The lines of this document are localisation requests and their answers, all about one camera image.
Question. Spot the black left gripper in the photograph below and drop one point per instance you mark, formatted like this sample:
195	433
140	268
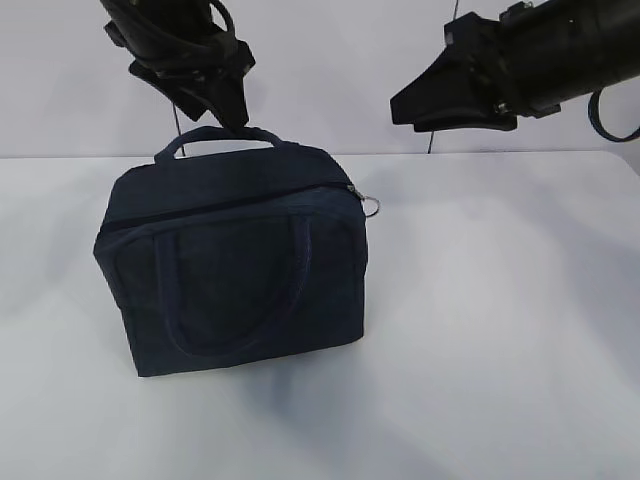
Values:
191	56

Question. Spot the navy blue fabric lunch bag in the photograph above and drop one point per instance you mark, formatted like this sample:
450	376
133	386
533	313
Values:
232	248

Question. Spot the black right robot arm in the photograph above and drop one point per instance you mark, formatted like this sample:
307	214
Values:
526	63

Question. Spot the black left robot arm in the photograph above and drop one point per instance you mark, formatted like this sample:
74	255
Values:
189	52

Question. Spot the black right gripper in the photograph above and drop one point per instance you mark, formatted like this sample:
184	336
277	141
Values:
469	85

